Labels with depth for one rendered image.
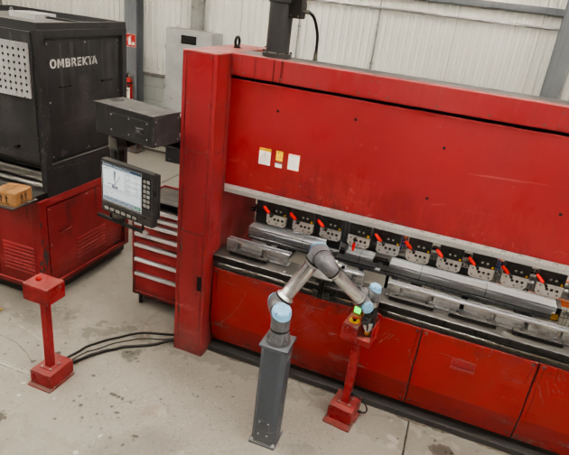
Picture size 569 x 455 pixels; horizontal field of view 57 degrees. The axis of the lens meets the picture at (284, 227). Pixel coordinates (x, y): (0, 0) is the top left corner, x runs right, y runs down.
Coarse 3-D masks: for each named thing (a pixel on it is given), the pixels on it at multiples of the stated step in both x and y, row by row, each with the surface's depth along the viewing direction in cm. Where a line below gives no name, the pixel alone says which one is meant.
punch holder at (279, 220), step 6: (270, 204) 370; (276, 204) 368; (270, 210) 372; (276, 210) 370; (282, 210) 369; (288, 210) 369; (276, 216) 371; (282, 216) 370; (288, 216) 373; (270, 222) 375; (276, 222) 373; (282, 222) 372; (288, 222) 378
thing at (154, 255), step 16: (176, 192) 465; (160, 224) 432; (176, 224) 425; (144, 240) 444; (160, 240) 435; (176, 240) 432; (144, 256) 450; (160, 256) 444; (144, 272) 456; (160, 272) 450; (144, 288) 463; (160, 288) 456
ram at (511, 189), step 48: (240, 96) 351; (288, 96) 339; (336, 96) 328; (240, 144) 363; (288, 144) 350; (336, 144) 338; (384, 144) 327; (432, 144) 317; (480, 144) 307; (528, 144) 298; (240, 192) 376; (288, 192) 362; (336, 192) 350; (384, 192) 338; (432, 192) 327; (480, 192) 316; (528, 192) 306; (432, 240) 337; (480, 240) 326; (528, 240) 316
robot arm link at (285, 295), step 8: (312, 248) 312; (320, 248) 307; (328, 248) 310; (312, 256) 308; (304, 264) 314; (312, 264) 309; (296, 272) 317; (304, 272) 313; (312, 272) 313; (296, 280) 315; (304, 280) 315; (288, 288) 317; (296, 288) 316; (272, 296) 323; (280, 296) 317; (288, 296) 317; (272, 304) 317; (288, 304) 319
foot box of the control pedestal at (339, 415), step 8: (336, 400) 371; (328, 408) 368; (336, 408) 365; (344, 408) 365; (352, 408) 365; (328, 416) 371; (336, 416) 368; (344, 416) 364; (352, 416) 365; (336, 424) 365; (344, 424) 366; (352, 424) 367
